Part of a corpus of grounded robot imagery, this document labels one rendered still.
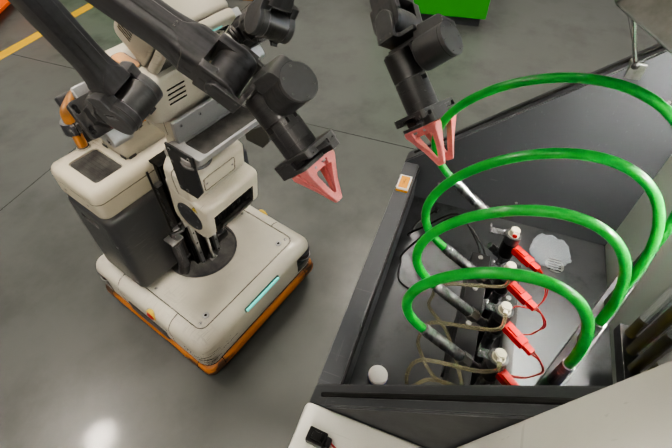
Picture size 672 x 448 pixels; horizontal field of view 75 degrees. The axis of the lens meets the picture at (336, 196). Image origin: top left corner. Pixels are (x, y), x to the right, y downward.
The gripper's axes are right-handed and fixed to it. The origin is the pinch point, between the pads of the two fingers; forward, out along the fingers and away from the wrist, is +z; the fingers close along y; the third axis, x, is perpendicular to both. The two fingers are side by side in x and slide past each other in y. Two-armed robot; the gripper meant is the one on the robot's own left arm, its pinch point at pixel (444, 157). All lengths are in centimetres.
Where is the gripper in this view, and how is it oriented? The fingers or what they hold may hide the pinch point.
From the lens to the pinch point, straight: 79.2
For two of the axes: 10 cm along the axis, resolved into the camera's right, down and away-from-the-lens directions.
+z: 4.1, 9.1, 0.8
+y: 6.6, -3.6, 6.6
